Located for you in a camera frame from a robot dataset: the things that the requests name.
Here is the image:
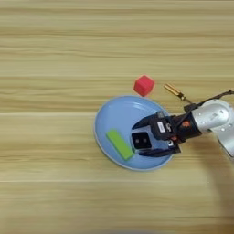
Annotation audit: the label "black square block white dots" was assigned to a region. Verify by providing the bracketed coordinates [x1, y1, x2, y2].
[131, 131, 153, 150]

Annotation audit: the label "red cube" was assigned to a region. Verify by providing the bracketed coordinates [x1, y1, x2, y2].
[133, 74, 155, 98]

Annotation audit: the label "green rectangular block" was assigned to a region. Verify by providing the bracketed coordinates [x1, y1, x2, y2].
[105, 128, 136, 162]

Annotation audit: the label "light blue round plate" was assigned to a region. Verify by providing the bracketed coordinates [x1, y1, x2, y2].
[93, 95, 176, 172]

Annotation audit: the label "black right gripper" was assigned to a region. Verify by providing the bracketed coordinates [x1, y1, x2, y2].
[131, 111, 203, 158]

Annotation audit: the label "brass cylinder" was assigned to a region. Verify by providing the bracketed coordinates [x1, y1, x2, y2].
[163, 83, 188, 101]

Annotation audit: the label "black box with white label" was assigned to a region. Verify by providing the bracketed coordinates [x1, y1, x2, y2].
[149, 116, 176, 142]

